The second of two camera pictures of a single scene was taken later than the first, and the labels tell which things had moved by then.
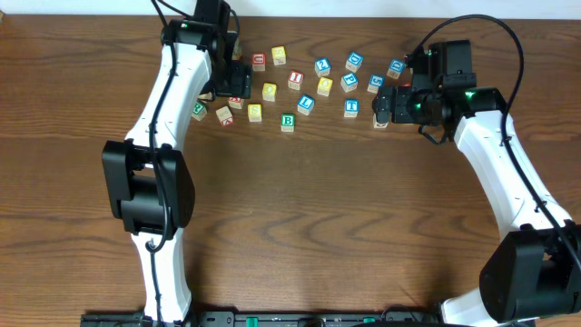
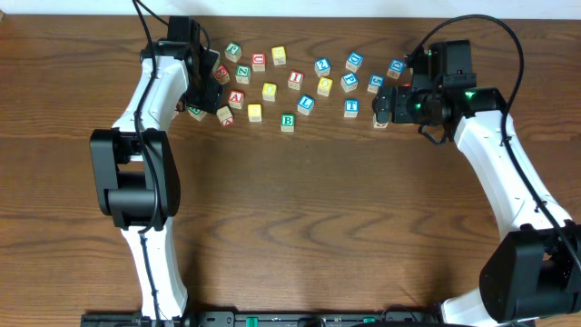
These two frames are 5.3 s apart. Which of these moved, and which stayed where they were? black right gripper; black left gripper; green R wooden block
Moved: black left gripper
Stayed: green R wooden block; black right gripper
